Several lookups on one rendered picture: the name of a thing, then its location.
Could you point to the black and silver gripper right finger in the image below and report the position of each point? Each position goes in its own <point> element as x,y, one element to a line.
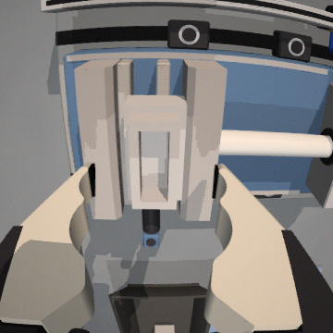
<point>264,281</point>

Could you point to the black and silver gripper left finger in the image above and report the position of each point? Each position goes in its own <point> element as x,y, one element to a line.
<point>44,282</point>

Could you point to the beige block with rectangular pocket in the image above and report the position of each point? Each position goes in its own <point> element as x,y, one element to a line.
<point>154,131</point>
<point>164,329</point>

